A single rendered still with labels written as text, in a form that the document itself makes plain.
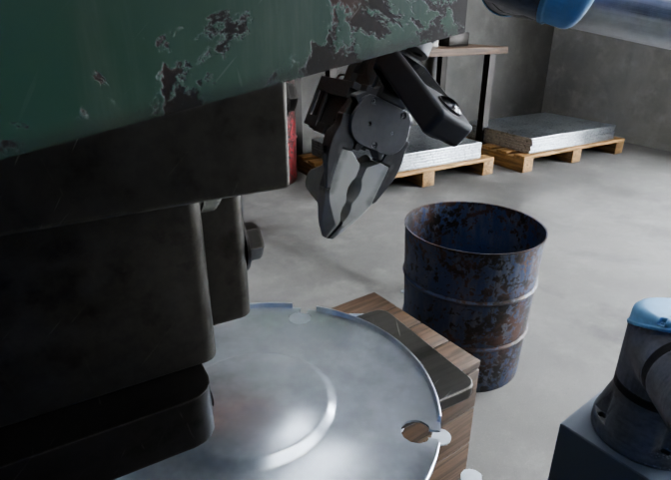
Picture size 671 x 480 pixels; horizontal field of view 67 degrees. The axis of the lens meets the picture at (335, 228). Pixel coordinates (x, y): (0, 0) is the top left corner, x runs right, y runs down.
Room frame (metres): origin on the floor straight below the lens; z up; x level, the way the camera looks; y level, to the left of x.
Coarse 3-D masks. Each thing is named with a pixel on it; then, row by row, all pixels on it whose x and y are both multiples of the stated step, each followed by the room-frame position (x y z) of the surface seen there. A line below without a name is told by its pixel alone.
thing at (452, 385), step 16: (368, 320) 0.44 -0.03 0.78; (384, 320) 0.44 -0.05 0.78; (400, 336) 0.41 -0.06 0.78; (416, 336) 0.41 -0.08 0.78; (416, 352) 0.38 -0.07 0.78; (432, 352) 0.38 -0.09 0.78; (432, 368) 0.36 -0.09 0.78; (448, 368) 0.36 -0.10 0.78; (448, 384) 0.34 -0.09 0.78; (464, 384) 0.34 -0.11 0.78; (448, 400) 0.32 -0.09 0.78
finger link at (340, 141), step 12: (336, 120) 0.47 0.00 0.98; (348, 120) 0.47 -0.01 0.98; (336, 132) 0.46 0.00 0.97; (348, 132) 0.47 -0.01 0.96; (324, 144) 0.47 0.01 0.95; (336, 144) 0.46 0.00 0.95; (348, 144) 0.47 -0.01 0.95; (324, 156) 0.46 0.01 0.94; (336, 156) 0.46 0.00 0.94; (324, 168) 0.46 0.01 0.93; (324, 180) 0.47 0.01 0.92
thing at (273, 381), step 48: (240, 336) 0.41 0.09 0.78; (288, 336) 0.41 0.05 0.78; (336, 336) 0.41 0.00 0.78; (384, 336) 0.40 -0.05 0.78; (240, 384) 0.33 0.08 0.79; (288, 384) 0.33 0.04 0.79; (336, 384) 0.34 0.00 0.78; (384, 384) 0.34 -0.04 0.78; (432, 384) 0.33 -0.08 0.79; (240, 432) 0.28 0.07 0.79; (288, 432) 0.28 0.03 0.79; (336, 432) 0.29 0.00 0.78; (384, 432) 0.29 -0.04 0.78
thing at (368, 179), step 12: (360, 168) 0.49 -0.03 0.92; (372, 168) 0.49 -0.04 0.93; (384, 168) 0.49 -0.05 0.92; (360, 180) 0.48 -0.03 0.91; (372, 180) 0.49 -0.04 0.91; (348, 192) 0.50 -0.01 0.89; (360, 192) 0.48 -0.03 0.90; (372, 192) 0.49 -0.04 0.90; (348, 204) 0.48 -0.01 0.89; (360, 204) 0.48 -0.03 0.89; (348, 216) 0.47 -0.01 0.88; (360, 216) 0.48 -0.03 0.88; (336, 228) 0.47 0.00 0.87
